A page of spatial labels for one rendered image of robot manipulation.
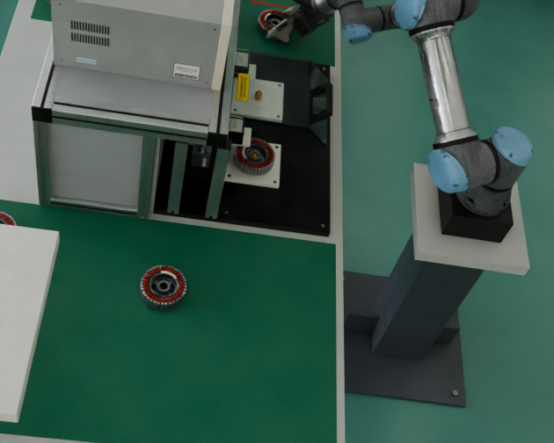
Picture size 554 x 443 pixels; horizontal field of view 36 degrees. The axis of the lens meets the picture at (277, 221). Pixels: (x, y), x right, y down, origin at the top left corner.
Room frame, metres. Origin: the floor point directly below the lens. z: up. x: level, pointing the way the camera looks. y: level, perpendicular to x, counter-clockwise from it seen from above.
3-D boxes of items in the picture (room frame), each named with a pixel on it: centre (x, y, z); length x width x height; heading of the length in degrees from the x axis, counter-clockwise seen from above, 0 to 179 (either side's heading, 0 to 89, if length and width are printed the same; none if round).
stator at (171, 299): (1.07, 0.22, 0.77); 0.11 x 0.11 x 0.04
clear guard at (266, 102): (1.53, 0.12, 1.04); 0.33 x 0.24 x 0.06; 102
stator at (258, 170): (1.53, 0.11, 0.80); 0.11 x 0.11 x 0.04
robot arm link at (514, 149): (1.60, -0.51, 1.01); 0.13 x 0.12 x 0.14; 127
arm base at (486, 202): (1.61, -0.52, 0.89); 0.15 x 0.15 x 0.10
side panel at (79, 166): (1.25, 0.46, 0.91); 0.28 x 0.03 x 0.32; 102
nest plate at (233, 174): (1.53, 0.11, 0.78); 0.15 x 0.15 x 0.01; 12
